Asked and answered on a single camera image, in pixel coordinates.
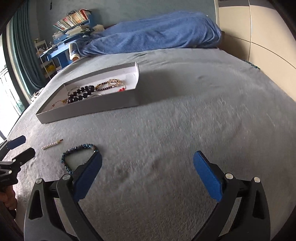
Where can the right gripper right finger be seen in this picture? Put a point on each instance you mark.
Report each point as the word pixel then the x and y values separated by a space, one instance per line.
pixel 252 220

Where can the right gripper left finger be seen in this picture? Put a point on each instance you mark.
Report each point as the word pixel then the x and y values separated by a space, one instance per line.
pixel 42 220

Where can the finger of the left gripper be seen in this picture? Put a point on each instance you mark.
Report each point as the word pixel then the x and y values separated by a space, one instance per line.
pixel 12 144
pixel 24 157

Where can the person's left hand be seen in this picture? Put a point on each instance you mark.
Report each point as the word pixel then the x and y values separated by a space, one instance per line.
pixel 8 197

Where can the teal curtain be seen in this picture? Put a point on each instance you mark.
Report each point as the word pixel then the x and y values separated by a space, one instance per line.
pixel 24 51

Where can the grey cardboard tray box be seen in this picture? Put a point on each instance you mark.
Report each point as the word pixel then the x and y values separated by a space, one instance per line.
pixel 107 89

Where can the blue desk with shelf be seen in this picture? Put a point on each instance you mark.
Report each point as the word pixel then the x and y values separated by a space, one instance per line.
pixel 62 41

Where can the grey bed sheet mattress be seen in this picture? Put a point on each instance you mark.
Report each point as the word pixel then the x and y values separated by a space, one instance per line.
pixel 190 100

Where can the white plush toy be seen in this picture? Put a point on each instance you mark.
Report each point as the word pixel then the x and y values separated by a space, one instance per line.
pixel 98 28

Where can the row of books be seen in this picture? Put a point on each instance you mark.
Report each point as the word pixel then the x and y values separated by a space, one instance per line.
pixel 73 19

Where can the beige wardrobe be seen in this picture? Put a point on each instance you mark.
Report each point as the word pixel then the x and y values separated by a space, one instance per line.
pixel 255 31

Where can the blue blanket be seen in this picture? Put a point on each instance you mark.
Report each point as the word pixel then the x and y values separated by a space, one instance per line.
pixel 180 29

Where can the window with black frame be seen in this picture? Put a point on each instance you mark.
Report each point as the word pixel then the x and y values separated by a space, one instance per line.
pixel 10 103

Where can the white wire rack shelf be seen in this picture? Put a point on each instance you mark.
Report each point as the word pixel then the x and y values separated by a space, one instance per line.
pixel 47 65

